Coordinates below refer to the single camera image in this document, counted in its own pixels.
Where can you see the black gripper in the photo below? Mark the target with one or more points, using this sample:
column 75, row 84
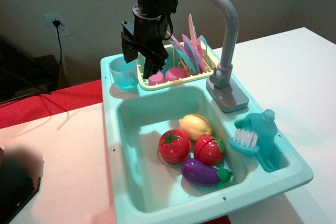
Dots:
column 145, row 35

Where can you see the translucent blue plastic cup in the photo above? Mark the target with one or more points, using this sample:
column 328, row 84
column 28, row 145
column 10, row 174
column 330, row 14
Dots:
column 124, row 74

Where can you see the light pink toy cup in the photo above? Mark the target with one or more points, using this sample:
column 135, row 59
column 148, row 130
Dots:
column 155, row 79

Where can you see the teal toy sink unit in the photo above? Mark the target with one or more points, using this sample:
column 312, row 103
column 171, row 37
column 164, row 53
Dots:
column 147, row 189

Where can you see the magenta toy bowl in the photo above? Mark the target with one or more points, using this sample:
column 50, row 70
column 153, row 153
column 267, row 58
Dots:
column 175, row 73

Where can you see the blue toy plate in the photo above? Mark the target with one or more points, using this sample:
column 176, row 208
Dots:
column 194, row 54

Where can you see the lavender toy plate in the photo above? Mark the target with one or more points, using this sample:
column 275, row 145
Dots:
column 182, row 52

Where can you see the yellow dish rack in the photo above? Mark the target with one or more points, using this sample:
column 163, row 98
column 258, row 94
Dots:
column 175, row 60

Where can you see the peach toy knife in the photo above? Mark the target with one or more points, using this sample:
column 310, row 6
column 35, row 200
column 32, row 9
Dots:
column 192, row 30

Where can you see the pink toy plate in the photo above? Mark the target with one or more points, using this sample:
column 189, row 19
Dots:
column 201, row 46

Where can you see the grey toy faucet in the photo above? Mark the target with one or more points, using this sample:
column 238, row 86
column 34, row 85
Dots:
column 224, row 90

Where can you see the yellow toy lemon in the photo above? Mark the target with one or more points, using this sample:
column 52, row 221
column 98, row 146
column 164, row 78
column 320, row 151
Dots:
column 193, row 126

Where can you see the red toy tomato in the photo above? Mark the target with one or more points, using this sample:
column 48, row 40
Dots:
column 173, row 146

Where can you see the red toy strawberry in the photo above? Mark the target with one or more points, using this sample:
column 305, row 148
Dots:
column 209, row 150

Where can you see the brown cardboard box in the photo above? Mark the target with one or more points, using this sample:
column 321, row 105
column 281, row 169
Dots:
column 42, row 75

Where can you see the purple toy eggplant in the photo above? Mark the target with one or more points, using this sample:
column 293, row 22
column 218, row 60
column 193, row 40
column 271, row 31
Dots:
column 199, row 174

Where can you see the teal dish brush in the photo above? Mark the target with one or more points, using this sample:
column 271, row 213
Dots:
column 245, row 142

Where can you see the teal soap bottle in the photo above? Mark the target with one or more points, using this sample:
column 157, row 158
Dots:
column 263, row 124

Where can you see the red cloth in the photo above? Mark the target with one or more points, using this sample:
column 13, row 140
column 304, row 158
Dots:
column 59, row 101

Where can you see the white wall outlet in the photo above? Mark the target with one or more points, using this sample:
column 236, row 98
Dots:
column 57, row 24

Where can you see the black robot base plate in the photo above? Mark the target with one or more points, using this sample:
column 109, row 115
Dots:
column 16, row 192

